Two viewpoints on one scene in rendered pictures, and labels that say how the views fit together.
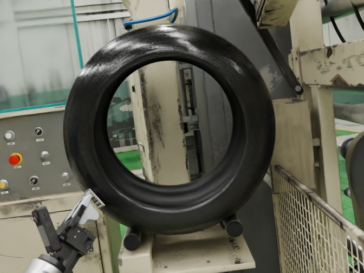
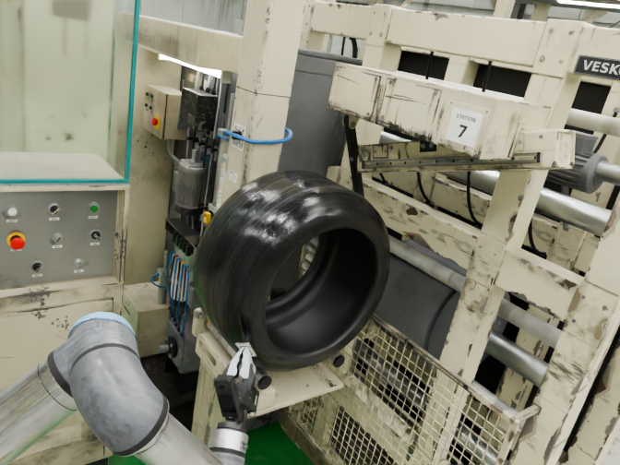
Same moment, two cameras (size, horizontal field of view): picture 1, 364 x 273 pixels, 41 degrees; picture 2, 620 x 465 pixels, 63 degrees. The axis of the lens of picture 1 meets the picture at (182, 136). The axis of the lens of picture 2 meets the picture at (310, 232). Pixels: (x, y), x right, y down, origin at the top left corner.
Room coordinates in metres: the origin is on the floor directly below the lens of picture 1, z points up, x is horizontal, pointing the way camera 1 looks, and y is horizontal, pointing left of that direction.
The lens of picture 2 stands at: (0.31, 0.91, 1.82)
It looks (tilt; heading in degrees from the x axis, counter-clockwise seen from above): 20 degrees down; 320
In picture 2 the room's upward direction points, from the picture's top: 11 degrees clockwise
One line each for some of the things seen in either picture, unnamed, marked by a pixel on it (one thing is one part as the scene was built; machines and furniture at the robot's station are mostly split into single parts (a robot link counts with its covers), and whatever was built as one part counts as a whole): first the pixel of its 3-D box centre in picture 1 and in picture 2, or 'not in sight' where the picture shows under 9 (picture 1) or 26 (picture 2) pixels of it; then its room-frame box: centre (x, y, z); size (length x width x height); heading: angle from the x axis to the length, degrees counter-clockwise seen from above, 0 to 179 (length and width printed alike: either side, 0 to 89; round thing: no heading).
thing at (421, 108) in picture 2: not in sight; (425, 108); (1.32, -0.27, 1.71); 0.61 x 0.25 x 0.15; 0
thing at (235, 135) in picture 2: (151, 21); (256, 134); (1.70, 0.05, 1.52); 0.19 x 0.19 x 0.06; 0
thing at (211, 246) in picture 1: (186, 249); (268, 366); (1.44, 0.03, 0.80); 0.37 x 0.36 x 0.02; 90
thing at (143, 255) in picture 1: (138, 244); (232, 366); (1.44, 0.17, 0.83); 0.36 x 0.09 x 0.06; 0
